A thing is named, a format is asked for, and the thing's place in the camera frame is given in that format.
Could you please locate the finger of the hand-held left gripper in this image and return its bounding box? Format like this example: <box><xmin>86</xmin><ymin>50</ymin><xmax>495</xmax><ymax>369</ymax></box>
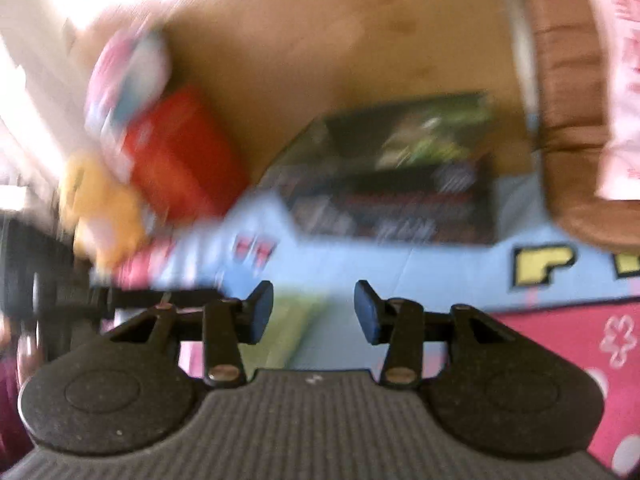
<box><xmin>89</xmin><ymin>285</ymin><xmax>223</xmax><ymax>322</ymax></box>

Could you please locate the person's left forearm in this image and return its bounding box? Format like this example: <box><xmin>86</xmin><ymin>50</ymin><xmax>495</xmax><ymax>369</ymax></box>
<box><xmin>0</xmin><ymin>320</ymin><xmax>36</xmax><ymax>463</ymax></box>

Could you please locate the pink and blue snack packet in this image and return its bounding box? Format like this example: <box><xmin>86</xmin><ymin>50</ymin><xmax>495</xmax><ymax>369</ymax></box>
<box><xmin>82</xmin><ymin>22</ymin><xmax>173</xmax><ymax>183</ymax></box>

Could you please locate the red box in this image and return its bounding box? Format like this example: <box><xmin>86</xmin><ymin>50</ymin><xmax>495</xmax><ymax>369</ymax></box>
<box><xmin>122</xmin><ymin>84</ymin><xmax>248</xmax><ymax>223</ymax></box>

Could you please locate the pink snack bag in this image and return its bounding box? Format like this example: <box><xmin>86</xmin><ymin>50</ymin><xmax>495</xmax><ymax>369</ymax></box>
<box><xmin>592</xmin><ymin>0</ymin><xmax>640</xmax><ymax>203</ymax></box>

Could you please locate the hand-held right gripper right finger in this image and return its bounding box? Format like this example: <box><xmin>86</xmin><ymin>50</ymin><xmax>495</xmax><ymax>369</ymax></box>
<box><xmin>353</xmin><ymin>280</ymin><xmax>526</xmax><ymax>389</ymax></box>

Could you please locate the black snack box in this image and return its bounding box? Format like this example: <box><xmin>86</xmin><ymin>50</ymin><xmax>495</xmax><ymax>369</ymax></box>
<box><xmin>267</xmin><ymin>91</ymin><xmax>498</xmax><ymax>247</ymax></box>

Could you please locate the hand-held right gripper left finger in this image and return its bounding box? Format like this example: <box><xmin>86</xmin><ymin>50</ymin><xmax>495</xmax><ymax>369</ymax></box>
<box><xmin>107</xmin><ymin>280</ymin><xmax>275</xmax><ymax>388</ymax></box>

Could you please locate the yellow plush toy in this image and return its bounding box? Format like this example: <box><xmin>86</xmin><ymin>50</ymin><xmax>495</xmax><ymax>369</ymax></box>
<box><xmin>57</xmin><ymin>152</ymin><xmax>148</xmax><ymax>273</ymax></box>

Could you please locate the brown woven basket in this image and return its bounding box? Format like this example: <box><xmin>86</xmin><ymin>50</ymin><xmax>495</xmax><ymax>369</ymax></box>
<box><xmin>517</xmin><ymin>0</ymin><xmax>640</xmax><ymax>253</ymax></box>

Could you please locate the blue and pink printed mat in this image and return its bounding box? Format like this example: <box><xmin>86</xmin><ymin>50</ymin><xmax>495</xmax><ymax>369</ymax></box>
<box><xmin>90</xmin><ymin>172</ymin><xmax>640</xmax><ymax>477</ymax></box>

